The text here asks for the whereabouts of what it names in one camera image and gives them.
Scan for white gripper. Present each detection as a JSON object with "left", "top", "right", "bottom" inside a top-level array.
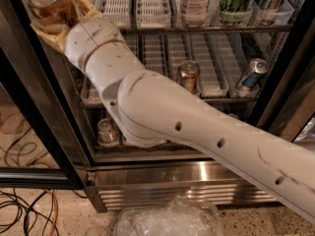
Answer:
[{"left": 31, "top": 0, "right": 125, "bottom": 71}]

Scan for orange La Croix can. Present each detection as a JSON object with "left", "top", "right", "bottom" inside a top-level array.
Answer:
[{"left": 28, "top": 0, "right": 77, "bottom": 26}]

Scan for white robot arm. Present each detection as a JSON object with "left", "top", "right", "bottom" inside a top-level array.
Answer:
[{"left": 28, "top": 0, "right": 315, "bottom": 222}]

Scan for silver can bottom shelf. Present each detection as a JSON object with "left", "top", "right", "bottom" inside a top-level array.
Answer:
[{"left": 97, "top": 119, "right": 118, "bottom": 148}]

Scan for left glass fridge door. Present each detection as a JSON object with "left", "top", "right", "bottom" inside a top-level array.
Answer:
[{"left": 0, "top": 0, "right": 89, "bottom": 190}]

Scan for glass fridge door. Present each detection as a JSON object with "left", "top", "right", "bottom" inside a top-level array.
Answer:
[
  {"left": 249, "top": 1, "right": 315, "bottom": 142},
  {"left": 0, "top": 0, "right": 89, "bottom": 190}
]

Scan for gold can middle shelf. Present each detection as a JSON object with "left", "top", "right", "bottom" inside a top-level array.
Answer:
[{"left": 176, "top": 60, "right": 201, "bottom": 93}]

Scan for white labelled can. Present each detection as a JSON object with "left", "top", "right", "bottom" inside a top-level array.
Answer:
[{"left": 179, "top": 0, "right": 210, "bottom": 28}]

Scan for blue silver can middle shelf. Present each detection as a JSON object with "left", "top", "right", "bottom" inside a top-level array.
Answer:
[{"left": 235, "top": 58, "right": 268, "bottom": 96}]

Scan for blue striped can top shelf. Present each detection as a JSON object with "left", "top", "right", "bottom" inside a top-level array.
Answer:
[{"left": 255, "top": 0, "right": 284, "bottom": 27}]

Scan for right glass fridge door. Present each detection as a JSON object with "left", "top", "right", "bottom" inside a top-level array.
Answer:
[{"left": 249, "top": 1, "right": 315, "bottom": 142}]

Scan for clear plastic bag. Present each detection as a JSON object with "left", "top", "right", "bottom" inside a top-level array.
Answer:
[{"left": 113, "top": 196, "right": 223, "bottom": 236}]

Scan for orange cable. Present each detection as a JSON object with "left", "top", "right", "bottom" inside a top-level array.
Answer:
[{"left": 42, "top": 189, "right": 61, "bottom": 236}]

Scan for black cables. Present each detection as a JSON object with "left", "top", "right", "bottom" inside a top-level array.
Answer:
[{"left": 0, "top": 188, "right": 61, "bottom": 236}]

